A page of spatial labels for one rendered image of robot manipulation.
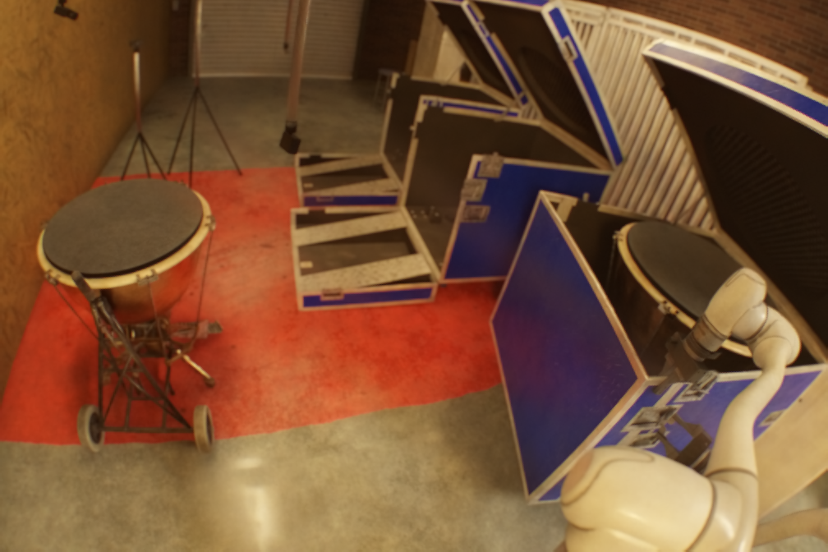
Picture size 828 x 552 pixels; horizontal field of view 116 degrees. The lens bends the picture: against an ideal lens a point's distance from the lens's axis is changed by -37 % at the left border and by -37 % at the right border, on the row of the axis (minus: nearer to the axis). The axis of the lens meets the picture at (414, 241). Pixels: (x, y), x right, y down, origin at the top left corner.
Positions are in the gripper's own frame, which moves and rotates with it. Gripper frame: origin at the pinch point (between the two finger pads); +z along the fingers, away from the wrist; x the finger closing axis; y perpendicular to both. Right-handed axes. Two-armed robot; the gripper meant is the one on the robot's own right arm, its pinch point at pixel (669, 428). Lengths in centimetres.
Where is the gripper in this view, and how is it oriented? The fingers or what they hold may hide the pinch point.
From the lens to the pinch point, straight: 133.6
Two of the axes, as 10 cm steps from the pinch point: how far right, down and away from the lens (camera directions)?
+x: -5.1, 8.2, 2.7
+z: -5.0, -5.4, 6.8
